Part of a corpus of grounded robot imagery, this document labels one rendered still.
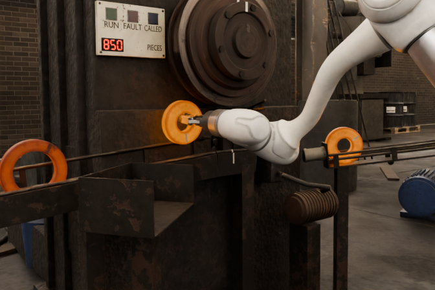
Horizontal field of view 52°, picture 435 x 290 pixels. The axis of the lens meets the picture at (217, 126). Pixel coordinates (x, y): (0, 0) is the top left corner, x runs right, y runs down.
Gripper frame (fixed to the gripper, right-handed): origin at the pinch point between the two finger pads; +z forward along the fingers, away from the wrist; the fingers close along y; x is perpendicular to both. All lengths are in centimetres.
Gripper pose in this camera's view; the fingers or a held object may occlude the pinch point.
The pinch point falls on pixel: (182, 117)
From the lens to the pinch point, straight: 161.0
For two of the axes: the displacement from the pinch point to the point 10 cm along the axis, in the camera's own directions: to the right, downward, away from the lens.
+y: 8.0, -0.5, 6.0
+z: -6.1, -1.0, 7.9
